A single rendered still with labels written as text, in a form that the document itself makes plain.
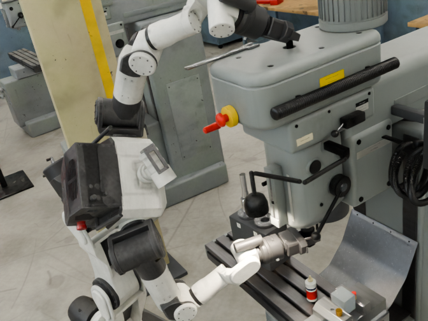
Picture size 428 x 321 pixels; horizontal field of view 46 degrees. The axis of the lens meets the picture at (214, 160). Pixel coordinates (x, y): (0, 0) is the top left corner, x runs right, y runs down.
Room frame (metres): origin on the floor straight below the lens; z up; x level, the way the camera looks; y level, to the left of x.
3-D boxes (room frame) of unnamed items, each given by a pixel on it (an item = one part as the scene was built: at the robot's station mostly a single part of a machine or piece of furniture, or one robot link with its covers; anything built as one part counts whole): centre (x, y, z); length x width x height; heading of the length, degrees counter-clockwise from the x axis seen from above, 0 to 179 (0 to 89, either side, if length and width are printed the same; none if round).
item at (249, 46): (1.41, -0.08, 1.89); 0.24 x 0.04 x 0.01; 119
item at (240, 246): (1.35, -0.07, 1.24); 0.11 x 0.11 x 0.11; 13
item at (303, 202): (1.39, -0.27, 1.47); 0.21 x 0.19 x 0.32; 28
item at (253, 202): (1.27, -0.10, 1.48); 0.07 x 0.07 x 0.06
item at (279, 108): (1.27, -0.37, 1.79); 0.45 x 0.04 x 0.04; 118
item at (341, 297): (1.25, -0.34, 1.04); 0.06 x 0.05 x 0.06; 30
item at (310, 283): (1.41, -0.26, 0.98); 0.04 x 0.04 x 0.11
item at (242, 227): (1.72, -0.13, 1.03); 0.22 x 0.12 x 0.20; 35
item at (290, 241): (1.37, -0.18, 1.23); 0.13 x 0.12 x 0.10; 13
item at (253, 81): (1.39, -0.28, 1.81); 0.47 x 0.26 x 0.16; 118
